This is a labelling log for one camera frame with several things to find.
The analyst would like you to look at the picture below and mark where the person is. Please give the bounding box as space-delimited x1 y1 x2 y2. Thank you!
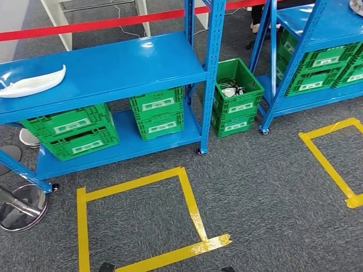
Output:
250 0 281 34

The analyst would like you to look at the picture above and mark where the green plastic crate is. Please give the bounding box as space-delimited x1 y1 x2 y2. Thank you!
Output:
211 57 265 138
275 29 363 97
20 103 120 162
129 87 185 142
332 44 363 90

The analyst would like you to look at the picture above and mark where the dark round stand base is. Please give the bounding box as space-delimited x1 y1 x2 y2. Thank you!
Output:
0 145 22 176

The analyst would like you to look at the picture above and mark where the blue metal shelf rack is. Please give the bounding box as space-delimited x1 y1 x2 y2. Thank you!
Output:
249 0 363 135
0 0 227 194

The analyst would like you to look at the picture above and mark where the white round stand base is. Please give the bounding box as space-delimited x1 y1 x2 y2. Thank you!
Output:
19 128 41 148

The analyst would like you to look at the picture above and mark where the white curved plastic car part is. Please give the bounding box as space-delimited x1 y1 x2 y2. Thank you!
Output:
0 64 66 99

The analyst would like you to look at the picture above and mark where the grey plastic car part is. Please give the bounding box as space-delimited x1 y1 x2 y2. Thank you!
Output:
349 0 363 18

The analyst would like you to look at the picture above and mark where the red barrier tape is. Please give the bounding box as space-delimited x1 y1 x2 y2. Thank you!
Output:
0 0 267 43

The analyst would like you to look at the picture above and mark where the white desk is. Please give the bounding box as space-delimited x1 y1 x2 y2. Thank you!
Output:
41 0 151 52
194 5 211 30

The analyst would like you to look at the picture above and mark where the yellow floor tape square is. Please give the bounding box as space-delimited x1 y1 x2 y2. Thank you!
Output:
76 167 232 272

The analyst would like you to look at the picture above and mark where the chrome barrier post base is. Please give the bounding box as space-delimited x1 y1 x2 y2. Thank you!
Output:
0 184 48 232

